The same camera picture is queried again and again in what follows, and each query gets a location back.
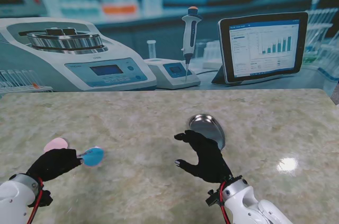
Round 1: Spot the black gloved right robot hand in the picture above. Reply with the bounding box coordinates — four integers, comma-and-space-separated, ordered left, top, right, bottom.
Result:
173, 129, 234, 184

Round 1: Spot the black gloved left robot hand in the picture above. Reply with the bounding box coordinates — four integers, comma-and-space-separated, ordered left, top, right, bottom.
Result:
25, 148, 83, 182

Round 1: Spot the pink culture dish lid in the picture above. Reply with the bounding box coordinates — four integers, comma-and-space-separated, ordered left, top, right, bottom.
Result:
43, 137, 70, 153

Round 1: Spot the blue round dish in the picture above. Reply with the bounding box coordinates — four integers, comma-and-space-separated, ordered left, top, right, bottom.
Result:
82, 147, 104, 167
81, 146, 105, 168

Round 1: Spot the kidney-shaped steel tray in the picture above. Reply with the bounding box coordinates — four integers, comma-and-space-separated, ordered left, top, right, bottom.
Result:
187, 114, 226, 150

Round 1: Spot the printed laboratory backdrop banner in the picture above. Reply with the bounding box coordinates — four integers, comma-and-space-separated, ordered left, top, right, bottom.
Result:
0, 0, 339, 95

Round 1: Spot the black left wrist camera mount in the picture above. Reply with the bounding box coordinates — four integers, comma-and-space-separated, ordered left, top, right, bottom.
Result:
28, 189, 53, 208

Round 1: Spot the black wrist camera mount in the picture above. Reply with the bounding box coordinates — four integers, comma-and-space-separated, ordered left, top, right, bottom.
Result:
28, 189, 53, 208
205, 189, 223, 208

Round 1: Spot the red left wrist cable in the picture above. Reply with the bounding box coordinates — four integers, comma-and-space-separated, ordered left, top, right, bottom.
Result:
25, 177, 44, 224

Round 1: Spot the red wrist cable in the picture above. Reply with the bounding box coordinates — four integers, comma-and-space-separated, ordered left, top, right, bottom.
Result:
25, 177, 44, 224
219, 181, 228, 224

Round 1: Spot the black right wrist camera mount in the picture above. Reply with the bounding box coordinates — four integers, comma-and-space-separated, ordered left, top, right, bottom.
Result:
205, 189, 223, 208

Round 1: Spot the red right wrist cable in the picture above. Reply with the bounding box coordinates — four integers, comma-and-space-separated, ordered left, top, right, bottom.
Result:
219, 181, 228, 224

